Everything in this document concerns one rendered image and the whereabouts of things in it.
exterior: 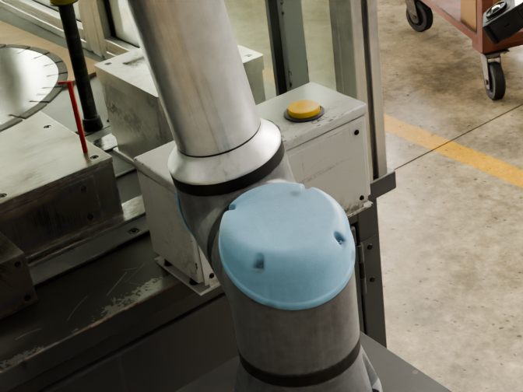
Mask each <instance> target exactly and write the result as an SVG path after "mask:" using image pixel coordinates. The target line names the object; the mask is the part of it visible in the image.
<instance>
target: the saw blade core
mask: <svg viewBox="0 0 523 392"><path fill-rule="evenodd" d="M57 79H58V68H57V66H56V64H55V63H54V62H53V61H52V60H51V59H50V58H48V57H46V56H44V55H42V54H39V53H37V52H34V51H28V50H23V49H19V48H10V47H4V48H1V47H0V125H1V124H4V123H5V122H7V121H10V120H12V119H13V118H15V117H18V118H19V115H20V114H22V113H24V112H26V111H27V110H29V109H30V108H31V107H33V106H35V105H36V104H37V103H41V100H42V99H43V98H45V96H36V95H37V94H38V93H49V92H50V91H51V90H52V89H53V88H54V85H55V83H56V82H57Z"/></svg>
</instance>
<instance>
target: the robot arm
mask: <svg viewBox="0 0 523 392"><path fill-rule="evenodd" d="M124 3H125V6H126V9H127V11H128V14H129V17H130V20H131V22H132V25H133V28H134V31H135V34H136V36H137V39H138V41H139V45H140V47H141V49H142V53H143V56H144V58H145V60H146V64H147V66H148V69H149V73H150V75H151V77H152V80H153V83H154V86H155V88H156V91H157V94H158V97H159V99H160V102H161V105H162V108H163V111H164V113H165V116H166V118H167V122H168V124H169V126H170V130H171V133H172V135H173V137H174V141H175V143H176V146H175V147H174V149H173V151H172V153H171V154H170V157H169V159H168V164H167V165H168V169H169V172H170V175H171V177H172V180H173V182H174V186H175V188H176V198H177V206H178V210H179V212H180V215H181V218H182V220H183V222H184V224H185V225H186V227H187V229H188V231H189V232H190V233H191V234H192V236H193V237H194V238H195V239H196V241H197V243H198V245H199V246H200V248H201V250H202V253H203V254H204V255H205V258H206V259H207V261H208V262H209V265H210V266H211V268H212V270H213V272H214V273H215V275H216V277H217V279H218V281H219V283H220V284H221V286H222V288H223V290H224V292H225V293H226V296H227V298H228V300H229V303H230V308H231V311H232V316H233V324H234V329H235V334H236V339H237V347H238V352H239V357H240V361H239V366H238V370H237V377H236V382H235V386H234V388H233V391H232V392H383V390H382V386H381V382H380V380H379V379H378V377H377V374H376V373H375V371H374V368H373V366H372V365H371V363H370V361H369V359H368V358H367V355H366V353H365V351H364V350H363V347H362V345H361V342H360V324H359V314H358V306H357V296H356V279H355V269H354V264H355V257H356V255H355V244H354V240H353V235H352V233H351V230H350V227H349V221H348V219H347V216H346V214H345V212H344V210H343V209H342V207H341V206H340V204H339V203H338V202H337V201H336V200H335V199H334V198H332V197H331V196H330V195H328V194H326V193H325V192H324V191H321V190H319V189H317V188H315V187H311V188H310V189H306V190H305V187H304V185H303V184H297V183H296V181H295V180H294V178H293V174H292V171H291V168H290V164H289V160H288V158H287V154H286V150H285V147H284V144H283V140H282V137H281V134H280V132H279V129H278V128H277V127H276V126H275V125H274V124H273V123H272V122H270V121H267V120H265V119H262V118H260V117H259V116H258V111H257V108H256V106H255V102H254V98H253V95H252V92H251V88H250V85H249V82H248V80H247V75H246V72H245V70H244V65H243V62H242V59H241V56H240V52H239V49H238V46H237V42H236V39H235V36H234V34H233V29H232V26H231V23H230V19H229V16H228V13H227V10H226V6H225V3H224V0H124ZM522 28H523V0H502V1H500V2H498V3H497V4H495V5H493V6H492V7H491V8H490V9H488V10H487V11H486V12H484V14H483V30H484V31H485V33H486V34H487V36H488V37H489V38H490V40H491V41H492V42H493V43H495V44H498V43H500V42H501V41H502V40H506V39H507V38H509V37H512V36H513V35H515V34H516V33H517V32H518V31H519V30H520V29H522Z"/></svg>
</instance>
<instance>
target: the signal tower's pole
mask: <svg viewBox="0 0 523 392"><path fill-rule="evenodd" d="M58 11H59V15H60V18H61V23H62V26H63V30H64V34H65V40H66V44H67V47H68V53H69V57H70V60H71V64H72V70H73V74H74V77H75V84H76V87H77V90H78V94H79V100H80V103H81V108H82V113H83V118H84V119H87V120H90V119H94V118H95V117H97V116H98V113H97V109H96V105H95V101H94V98H93V91H92V87H91V84H90V77H89V74H88V70H87V67H86V60H85V56H84V53H83V49H82V42H81V39H80V35H79V29H78V25H77V22H76V17H75V10H74V6H73V4H71V5H67V6H61V7H58Z"/></svg>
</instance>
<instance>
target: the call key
mask: <svg viewBox="0 0 523 392"><path fill-rule="evenodd" d="M319 113H320V105H319V103H318V102H317V101H314V100H298V101H296V102H293V103H291V104H290V105H289V106H288V115H289V116H291V117H294V118H308V117H313V116H315V115H317V114H319Z"/></svg>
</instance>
